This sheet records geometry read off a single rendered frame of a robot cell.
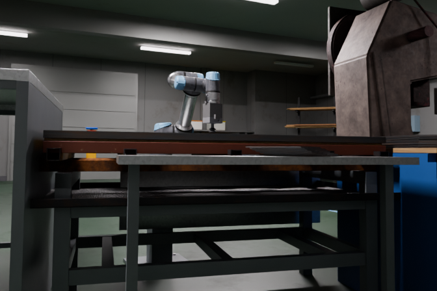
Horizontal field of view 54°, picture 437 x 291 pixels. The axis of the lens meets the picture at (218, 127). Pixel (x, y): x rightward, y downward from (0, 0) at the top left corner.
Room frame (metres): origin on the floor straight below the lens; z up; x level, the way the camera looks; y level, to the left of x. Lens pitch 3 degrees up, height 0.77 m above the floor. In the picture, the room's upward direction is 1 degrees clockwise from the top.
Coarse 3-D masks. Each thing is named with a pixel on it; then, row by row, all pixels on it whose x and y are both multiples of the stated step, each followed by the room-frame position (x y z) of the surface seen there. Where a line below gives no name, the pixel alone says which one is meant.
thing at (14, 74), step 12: (0, 72) 1.47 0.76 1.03; (12, 72) 1.48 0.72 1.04; (24, 72) 1.49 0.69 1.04; (36, 84) 1.67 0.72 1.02; (0, 96) 2.25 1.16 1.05; (12, 96) 2.24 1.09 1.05; (48, 96) 2.02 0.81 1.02; (0, 108) 2.65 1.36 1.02; (12, 108) 2.67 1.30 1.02; (60, 108) 2.61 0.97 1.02
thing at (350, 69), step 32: (384, 0) 5.19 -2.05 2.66; (416, 0) 5.10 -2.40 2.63; (352, 32) 5.53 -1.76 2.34; (384, 32) 5.02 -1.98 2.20; (416, 32) 4.98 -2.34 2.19; (352, 64) 5.19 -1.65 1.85; (384, 64) 5.01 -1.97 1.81; (416, 64) 5.18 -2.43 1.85; (352, 96) 5.22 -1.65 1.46; (384, 96) 4.97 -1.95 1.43; (416, 96) 5.40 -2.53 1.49; (352, 128) 5.25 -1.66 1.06; (384, 128) 4.97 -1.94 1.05
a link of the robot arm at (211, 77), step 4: (208, 72) 2.21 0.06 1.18; (212, 72) 2.20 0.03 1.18; (216, 72) 2.20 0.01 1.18; (208, 76) 2.20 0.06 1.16; (212, 76) 2.19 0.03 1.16; (216, 76) 2.20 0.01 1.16; (208, 80) 2.20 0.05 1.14; (212, 80) 2.19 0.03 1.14; (216, 80) 2.20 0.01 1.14; (204, 84) 2.25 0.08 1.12; (208, 84) 2.20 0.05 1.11; (212, 84) 2.19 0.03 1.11; (216, 84) 2.20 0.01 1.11; (208, 88) 2.20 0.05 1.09; (212, 88) 2.19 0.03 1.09; (216, 88) 2.20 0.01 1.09
